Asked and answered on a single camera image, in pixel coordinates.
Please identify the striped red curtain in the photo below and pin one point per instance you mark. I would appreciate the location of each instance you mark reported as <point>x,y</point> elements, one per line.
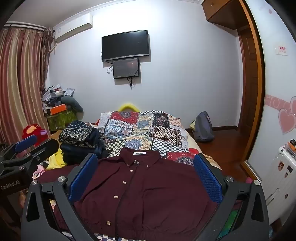
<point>20,81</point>

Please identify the dark patterned folded cloth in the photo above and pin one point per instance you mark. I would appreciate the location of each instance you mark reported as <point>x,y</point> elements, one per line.
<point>76,133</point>

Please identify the grey backpack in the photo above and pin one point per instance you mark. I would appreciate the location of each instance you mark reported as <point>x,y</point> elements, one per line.
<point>203,127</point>

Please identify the brown wooden door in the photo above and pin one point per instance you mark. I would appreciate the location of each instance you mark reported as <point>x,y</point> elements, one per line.
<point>255,92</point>

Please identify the patchwork printed blanket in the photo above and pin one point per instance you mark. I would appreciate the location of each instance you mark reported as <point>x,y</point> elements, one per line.
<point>143,129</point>

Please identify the yellow cloth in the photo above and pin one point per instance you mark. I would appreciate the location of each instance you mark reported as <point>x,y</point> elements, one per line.
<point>56,160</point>

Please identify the wall-mounted black television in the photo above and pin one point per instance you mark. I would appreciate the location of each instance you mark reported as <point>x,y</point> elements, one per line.
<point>124,45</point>

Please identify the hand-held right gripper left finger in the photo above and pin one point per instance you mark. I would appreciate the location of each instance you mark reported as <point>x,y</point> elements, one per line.
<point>82,177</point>

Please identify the maroon button shirt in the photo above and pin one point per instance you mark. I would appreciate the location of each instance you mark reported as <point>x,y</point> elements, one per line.
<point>150,185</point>

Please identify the pile of household clutter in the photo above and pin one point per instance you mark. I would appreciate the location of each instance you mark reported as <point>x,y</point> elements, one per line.
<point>54,95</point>

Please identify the pink heart wall sticker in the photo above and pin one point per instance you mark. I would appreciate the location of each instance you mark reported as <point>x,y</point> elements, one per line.
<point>286,115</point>

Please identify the pink cloth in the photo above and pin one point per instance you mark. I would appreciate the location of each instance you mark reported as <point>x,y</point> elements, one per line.
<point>38,172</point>

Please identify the white red wall sign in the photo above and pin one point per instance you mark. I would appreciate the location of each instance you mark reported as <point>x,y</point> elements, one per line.
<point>282,49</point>

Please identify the green colourful cloth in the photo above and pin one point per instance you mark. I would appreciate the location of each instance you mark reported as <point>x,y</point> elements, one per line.
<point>230,223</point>

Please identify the navy folded clothes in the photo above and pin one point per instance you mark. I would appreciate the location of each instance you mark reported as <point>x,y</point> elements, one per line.
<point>83,151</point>

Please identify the orange box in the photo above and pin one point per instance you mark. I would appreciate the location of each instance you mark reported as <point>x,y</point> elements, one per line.
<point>57,109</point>

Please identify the wooden overhead cabinet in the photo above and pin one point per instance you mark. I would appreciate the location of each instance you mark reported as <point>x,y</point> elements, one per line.
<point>219,11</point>

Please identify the white air conditioner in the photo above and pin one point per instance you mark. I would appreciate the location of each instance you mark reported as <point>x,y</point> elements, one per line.
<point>72,27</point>

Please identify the red plush toy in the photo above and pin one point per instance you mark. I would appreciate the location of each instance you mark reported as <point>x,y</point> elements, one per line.
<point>34,132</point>

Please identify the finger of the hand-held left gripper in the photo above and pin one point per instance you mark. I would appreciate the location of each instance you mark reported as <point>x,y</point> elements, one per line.
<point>46,147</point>
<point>25,141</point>

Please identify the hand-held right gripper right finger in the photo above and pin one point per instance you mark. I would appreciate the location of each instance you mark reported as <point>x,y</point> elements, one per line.
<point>208,178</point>

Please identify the small black monitor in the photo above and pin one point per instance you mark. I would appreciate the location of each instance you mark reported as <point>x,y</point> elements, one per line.
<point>126,68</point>

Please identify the green patterned bag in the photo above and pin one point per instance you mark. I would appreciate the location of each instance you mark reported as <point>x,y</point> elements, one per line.
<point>61,120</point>

